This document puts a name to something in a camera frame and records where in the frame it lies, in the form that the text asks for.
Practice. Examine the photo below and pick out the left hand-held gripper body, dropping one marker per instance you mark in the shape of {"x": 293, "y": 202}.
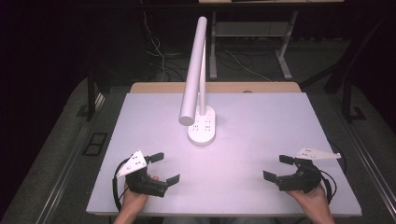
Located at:
{"x": 141, "y": 183}

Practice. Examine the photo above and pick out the black metal stand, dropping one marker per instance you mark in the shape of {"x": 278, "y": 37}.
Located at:
{"x": 348, "y": 77}
{"x": 91, "y": 93}

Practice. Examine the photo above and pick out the grey metal desk frame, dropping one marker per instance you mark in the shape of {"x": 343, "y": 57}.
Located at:
{"x": 249, "y": 29}

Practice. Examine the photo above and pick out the white desk lamp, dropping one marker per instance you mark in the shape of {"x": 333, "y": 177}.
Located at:
{"x": 193, "y": 71}

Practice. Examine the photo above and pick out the black floor socket frame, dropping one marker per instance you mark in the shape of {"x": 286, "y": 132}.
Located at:
{"x": 95, "y": 143}

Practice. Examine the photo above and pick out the metal floor rail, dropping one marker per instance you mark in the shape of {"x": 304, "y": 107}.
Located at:
{"x": 71, "y": 155}
{"x": 370, "y": 161}

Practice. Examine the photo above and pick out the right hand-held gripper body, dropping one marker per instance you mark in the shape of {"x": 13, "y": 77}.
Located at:
{"x": 303, "y": 177}

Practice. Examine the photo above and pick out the person's right hand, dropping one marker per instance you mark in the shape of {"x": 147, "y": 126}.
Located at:
{"x": 311, "y": 200}

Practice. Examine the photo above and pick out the person's left hand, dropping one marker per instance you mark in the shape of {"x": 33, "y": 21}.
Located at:
{"x": 134, "y": 199}

